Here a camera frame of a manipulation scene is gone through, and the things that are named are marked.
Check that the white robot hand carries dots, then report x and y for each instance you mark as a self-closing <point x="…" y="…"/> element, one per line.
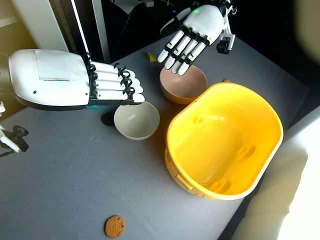
<point x="50" y="80"/>
<point x="205" y="22"/>

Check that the large pink bowl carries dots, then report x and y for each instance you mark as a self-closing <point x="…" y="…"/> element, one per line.
<point x="185" y="87"/>

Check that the small beige bowl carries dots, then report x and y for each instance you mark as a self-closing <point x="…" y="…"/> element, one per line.
<point x="136" y="122"/>

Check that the large yellow plastic tub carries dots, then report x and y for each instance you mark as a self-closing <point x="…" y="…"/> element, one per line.
<point x="220" y="140"/>

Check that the teal block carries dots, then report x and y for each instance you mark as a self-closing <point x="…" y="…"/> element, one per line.
<point x="95" y="108"/>

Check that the bright light strip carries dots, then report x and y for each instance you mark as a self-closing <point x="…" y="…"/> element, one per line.
<point x="78" y="27"/>

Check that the small yellow toy piece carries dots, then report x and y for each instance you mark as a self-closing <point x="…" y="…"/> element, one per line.
<point x="227" y="80"/>

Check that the yellow triangular block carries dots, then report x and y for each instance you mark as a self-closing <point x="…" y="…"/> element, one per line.
<point x="150" y="58"/>

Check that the grey table cloth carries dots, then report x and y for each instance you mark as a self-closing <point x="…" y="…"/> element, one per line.
<point x="75" y="175"/>

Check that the round brown cookie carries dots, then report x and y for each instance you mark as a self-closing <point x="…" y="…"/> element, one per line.
<point x="114" y="226"/>

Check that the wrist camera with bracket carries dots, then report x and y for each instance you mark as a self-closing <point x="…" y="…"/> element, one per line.
<point x="225" y="43"/>
<point x="17" y="140"/>

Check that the white frame post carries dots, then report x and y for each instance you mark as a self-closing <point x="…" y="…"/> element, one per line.
<point x="45" y="25"/>

